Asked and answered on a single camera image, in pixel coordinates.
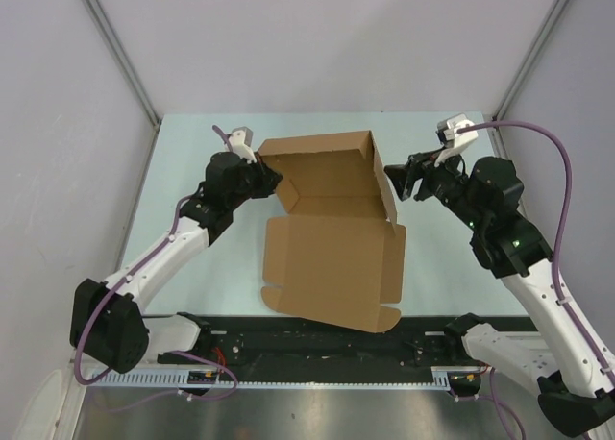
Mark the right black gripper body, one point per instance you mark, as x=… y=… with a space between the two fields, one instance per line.
x=445 y=182

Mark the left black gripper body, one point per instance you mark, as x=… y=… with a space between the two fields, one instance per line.
x=255 y=183

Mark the brown cardboard box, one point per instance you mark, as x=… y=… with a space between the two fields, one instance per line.
x=337 y=255

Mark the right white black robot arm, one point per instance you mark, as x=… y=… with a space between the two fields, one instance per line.
x=571 y=386

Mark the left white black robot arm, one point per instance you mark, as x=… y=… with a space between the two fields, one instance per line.
x=107 y=323

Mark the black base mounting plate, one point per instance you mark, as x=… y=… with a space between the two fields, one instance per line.
x=417 y=341

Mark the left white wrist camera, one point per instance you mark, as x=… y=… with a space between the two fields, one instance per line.
x=240 y=140

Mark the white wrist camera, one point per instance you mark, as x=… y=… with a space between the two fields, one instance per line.
x=453 y=141
x=240 y=140

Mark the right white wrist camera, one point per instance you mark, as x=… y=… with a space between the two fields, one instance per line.
x=453 y=141

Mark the right aluminium side rail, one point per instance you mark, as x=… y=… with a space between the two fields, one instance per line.
x=533 y=274

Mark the left aluminium corner post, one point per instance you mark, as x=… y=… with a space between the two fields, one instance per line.
x=111 y=38

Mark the aluminium corner post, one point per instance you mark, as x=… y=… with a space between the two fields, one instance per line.
x=537 y=46
x=111 y=38

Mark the grey slotted cable duct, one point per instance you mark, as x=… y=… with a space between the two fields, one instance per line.
x=184 y=379

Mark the right aluminium corner post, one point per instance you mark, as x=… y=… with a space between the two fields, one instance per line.
x=537 y=46

